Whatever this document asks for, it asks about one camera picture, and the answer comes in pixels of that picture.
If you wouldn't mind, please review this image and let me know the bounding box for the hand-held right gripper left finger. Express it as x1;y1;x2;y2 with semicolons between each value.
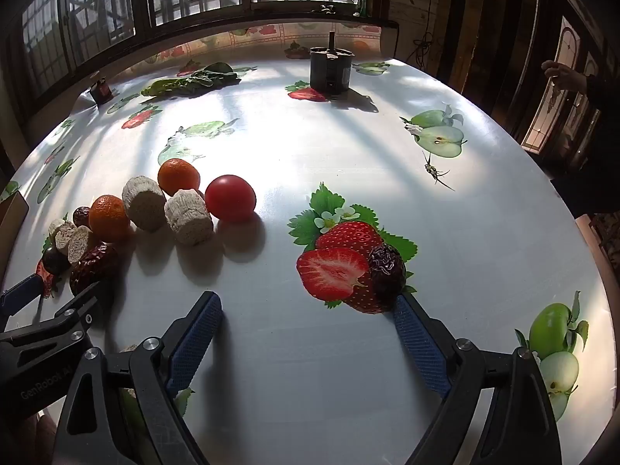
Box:
51;291;224;465

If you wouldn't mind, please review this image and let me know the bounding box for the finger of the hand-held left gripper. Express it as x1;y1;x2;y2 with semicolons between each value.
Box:
0;281;115;370
0;274;45;324

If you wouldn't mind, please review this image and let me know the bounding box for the red tomato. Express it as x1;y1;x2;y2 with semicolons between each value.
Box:
204;174;257;224

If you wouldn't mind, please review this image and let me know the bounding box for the white printed tablecloth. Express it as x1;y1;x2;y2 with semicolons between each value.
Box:
0;24;618;465

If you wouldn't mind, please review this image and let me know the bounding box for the black can with stick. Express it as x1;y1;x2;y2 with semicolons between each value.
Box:
309;31;351;96

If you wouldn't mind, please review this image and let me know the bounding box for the wooden door with patterned glass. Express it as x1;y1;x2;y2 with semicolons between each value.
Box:
520;0;620;165

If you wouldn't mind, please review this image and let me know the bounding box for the dark wrinkled date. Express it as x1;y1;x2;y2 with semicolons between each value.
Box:
367;243;406;307

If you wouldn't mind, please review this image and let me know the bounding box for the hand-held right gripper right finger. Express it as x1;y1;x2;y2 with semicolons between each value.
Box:
391;294;563;465

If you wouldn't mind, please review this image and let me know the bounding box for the dark round grape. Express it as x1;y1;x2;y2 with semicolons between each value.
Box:
41;246;71;276

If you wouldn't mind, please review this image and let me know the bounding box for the large red date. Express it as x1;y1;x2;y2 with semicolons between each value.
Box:
69;243;120;296

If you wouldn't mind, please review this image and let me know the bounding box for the green leafy vegetable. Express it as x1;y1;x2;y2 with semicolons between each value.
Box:
141;62;243;98

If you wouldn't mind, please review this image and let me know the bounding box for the hanging dark cord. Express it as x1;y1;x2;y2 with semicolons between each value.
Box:
409;0;435;61

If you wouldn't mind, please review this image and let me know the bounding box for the orange mandarin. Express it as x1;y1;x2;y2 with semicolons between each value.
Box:
88;195;131;243
158;158;201;196

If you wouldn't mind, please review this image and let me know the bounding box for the patterned brown cloth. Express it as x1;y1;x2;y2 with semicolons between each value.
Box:
576;213;620;301

